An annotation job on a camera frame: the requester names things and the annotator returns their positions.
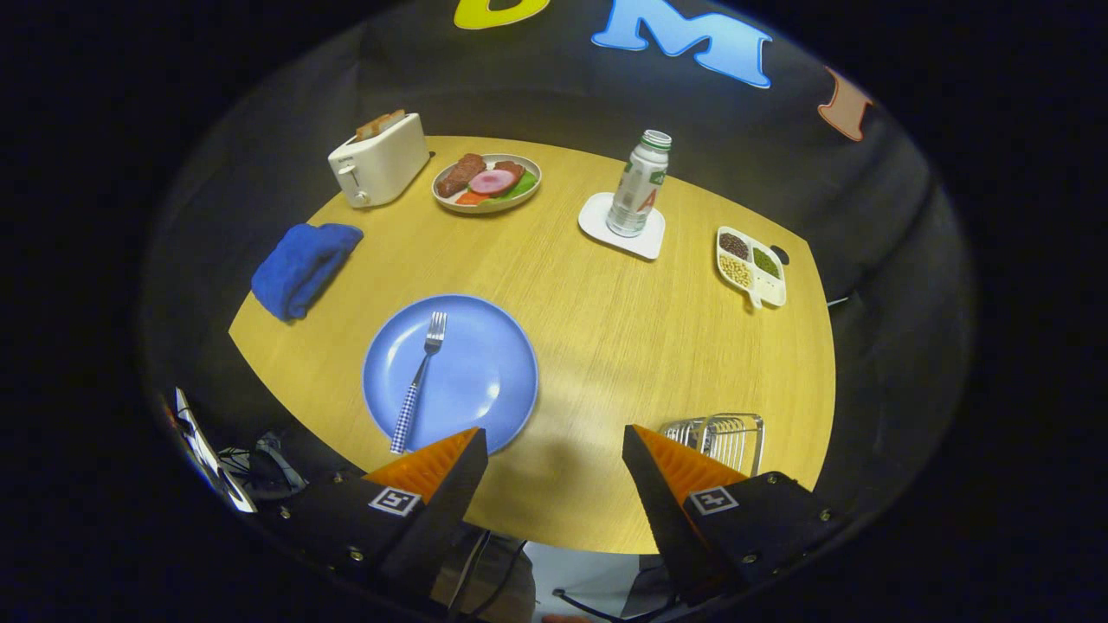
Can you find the person's khaki trousers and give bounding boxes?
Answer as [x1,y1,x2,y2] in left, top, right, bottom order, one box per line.
[433,528,538,623]

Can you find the folded blue towel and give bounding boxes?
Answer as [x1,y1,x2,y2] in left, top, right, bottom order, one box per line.
[251,223,364,323]

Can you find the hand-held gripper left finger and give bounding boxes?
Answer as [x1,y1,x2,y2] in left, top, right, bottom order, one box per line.
[277,427,490,607]

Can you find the black star chair base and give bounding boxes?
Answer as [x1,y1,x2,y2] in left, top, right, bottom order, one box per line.
[221,433,308,501]

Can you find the pink ham slice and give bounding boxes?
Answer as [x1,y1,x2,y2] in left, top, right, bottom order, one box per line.
[468,169,518,197]

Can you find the round blue plate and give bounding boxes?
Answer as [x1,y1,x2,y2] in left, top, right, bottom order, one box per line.
[362,294,540,456]

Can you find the beige food plate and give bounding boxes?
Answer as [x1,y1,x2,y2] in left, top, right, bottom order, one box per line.
[432,153,543,215]

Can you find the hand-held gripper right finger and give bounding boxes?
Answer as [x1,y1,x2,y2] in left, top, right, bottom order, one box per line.
[622,424,854,607]

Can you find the white toaster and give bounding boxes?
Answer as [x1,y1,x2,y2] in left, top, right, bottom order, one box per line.
[327,112,431,209]

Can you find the brown sausage patty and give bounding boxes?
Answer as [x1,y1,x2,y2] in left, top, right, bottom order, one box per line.
[436,154,487,198]

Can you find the flat screen device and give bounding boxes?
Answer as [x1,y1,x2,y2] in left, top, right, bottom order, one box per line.
[173,388,256,513]

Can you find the white square coaster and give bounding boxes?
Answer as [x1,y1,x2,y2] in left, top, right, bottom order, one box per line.
[578,192,667,260]

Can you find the fork with checkered handle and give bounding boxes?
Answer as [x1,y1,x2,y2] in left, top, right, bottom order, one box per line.
[390,311,448,456]

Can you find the chrome wire cutlery rack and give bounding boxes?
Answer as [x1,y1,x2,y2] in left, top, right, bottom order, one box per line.
[660,413,765,478]

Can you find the white divided dish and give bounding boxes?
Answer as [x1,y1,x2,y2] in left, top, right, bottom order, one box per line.
[716,226,788,310]

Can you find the clear drink bottle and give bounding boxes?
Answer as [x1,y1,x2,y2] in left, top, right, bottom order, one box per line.
[606,130,673,239]

